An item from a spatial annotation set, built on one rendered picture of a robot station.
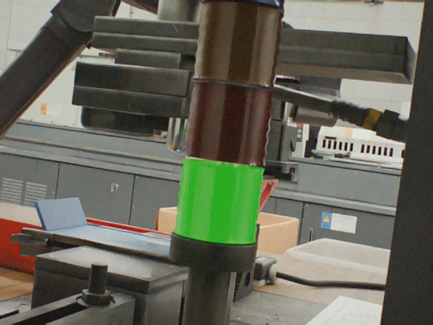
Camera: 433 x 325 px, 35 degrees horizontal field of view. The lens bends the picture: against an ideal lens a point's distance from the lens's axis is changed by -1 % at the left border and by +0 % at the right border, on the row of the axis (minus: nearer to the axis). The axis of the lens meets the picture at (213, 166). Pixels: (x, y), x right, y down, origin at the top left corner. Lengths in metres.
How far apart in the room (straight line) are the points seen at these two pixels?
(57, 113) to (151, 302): 5.83
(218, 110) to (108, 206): 5.67
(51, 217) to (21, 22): 8.69
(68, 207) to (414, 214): 0.34
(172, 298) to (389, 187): 4.55
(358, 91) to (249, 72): 6.88
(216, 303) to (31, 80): 0.64
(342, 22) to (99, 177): 3.03
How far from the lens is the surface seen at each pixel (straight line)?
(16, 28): 9.36
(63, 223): 0.67
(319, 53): 0.52
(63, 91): 6.30
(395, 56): 0.51
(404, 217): 0.48
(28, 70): 0.92
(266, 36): 0.30
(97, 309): 0.46
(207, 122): 0.30
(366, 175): 5.09
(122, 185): 5.88
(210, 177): 0.30
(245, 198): 0.30
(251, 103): 0.30
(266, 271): 0.94
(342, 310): 0.86
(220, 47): 0.30
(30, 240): 0.64
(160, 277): 0.52
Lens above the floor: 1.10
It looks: 3 degrees down
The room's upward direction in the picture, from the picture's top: 7 degrees clockwise
